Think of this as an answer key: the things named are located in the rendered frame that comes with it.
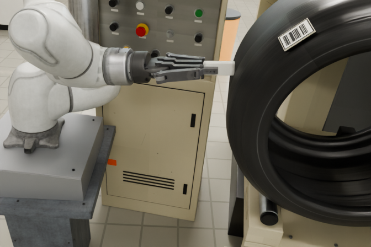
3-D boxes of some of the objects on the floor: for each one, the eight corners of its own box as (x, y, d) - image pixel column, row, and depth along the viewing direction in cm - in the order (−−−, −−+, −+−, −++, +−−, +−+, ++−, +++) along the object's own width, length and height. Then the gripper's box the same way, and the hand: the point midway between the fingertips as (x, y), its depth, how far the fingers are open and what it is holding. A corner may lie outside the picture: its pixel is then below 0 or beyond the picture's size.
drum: (234, 70, 368) (243, 19, 337) (200, 68, 365) (206, 15, 335) (229, 57, 399) (238, 8, 368) (198, 55, 396) (203, 5, 366)
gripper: (122, 63, 72) (233, 64, 69) (138, 42, 83) (235, 42, 80) (127, 94, 76) (233, 96, 72) (142, 69, 87) (234, 71, 83)
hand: (218, 68), depth 77 cm, fingers closed
